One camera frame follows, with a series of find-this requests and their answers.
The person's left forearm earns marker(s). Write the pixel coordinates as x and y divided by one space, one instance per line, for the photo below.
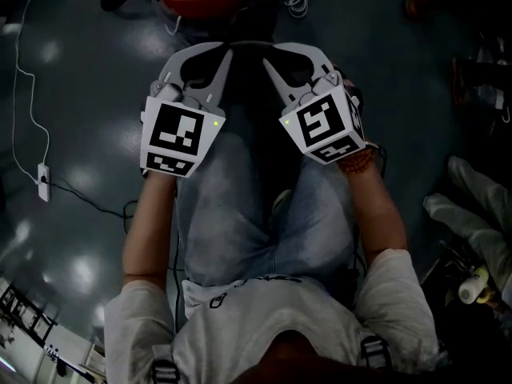
150 230

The person's right forearm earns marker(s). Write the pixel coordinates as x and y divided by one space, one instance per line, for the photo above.
376 214

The white roll with yellow end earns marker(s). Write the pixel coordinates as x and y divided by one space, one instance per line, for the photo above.
474 288

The white curved clip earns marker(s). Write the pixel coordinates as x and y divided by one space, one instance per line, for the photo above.
174 25

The dark shoe with white sole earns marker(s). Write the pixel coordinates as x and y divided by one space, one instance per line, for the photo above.
282 200

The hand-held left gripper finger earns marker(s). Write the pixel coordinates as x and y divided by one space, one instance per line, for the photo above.
218 90
172 64

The blue jeans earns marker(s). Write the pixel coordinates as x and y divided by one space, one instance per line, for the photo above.
224 222

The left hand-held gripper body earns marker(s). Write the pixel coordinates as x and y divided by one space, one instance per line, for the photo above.
176 134

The black metal rack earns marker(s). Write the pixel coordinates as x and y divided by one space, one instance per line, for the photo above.
24 314

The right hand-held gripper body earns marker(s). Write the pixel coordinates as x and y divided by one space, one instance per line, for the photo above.
320 122

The pale green fabric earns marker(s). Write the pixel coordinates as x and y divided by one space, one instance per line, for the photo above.
476 222

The white cabinet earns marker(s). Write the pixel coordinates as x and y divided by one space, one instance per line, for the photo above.
72 358

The white t-shirt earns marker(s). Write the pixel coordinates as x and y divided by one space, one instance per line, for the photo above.
272 326

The white power strip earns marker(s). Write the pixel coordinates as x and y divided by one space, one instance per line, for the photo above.
43 182

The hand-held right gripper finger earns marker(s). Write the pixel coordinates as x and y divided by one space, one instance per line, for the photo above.
286 94
322 64

